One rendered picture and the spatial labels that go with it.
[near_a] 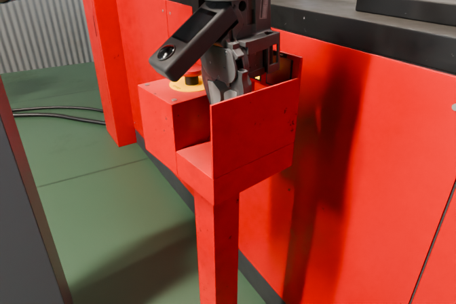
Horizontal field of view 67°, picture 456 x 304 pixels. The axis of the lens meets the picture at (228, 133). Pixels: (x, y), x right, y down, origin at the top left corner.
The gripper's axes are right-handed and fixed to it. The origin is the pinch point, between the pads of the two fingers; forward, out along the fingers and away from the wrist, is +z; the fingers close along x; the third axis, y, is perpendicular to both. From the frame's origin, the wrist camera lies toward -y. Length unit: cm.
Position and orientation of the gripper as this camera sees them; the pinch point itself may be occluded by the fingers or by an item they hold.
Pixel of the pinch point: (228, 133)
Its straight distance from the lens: 50.5
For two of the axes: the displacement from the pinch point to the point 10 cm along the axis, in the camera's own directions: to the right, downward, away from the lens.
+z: 0.7, 8.6, 5.1
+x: -6.3, -3.6, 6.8
